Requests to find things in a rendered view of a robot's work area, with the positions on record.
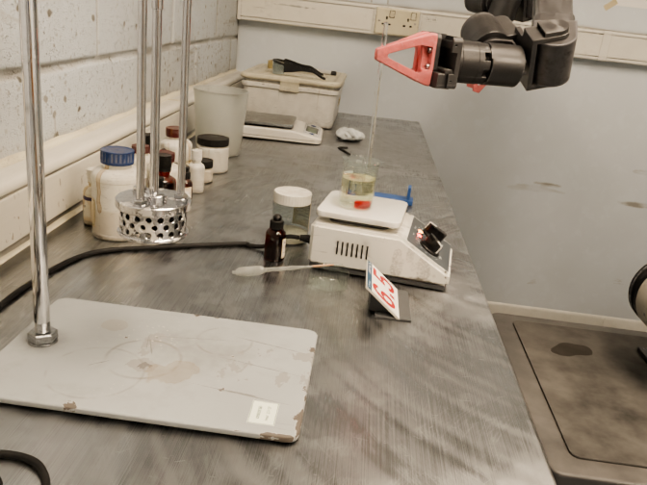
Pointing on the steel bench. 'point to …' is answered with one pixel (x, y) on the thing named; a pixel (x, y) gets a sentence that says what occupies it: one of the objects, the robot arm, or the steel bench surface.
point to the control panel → (425, 240)
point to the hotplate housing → (374, 251)
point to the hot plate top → (382, 214)
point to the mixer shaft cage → (166, 200)
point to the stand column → (28, 28)
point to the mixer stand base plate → (165, 370)
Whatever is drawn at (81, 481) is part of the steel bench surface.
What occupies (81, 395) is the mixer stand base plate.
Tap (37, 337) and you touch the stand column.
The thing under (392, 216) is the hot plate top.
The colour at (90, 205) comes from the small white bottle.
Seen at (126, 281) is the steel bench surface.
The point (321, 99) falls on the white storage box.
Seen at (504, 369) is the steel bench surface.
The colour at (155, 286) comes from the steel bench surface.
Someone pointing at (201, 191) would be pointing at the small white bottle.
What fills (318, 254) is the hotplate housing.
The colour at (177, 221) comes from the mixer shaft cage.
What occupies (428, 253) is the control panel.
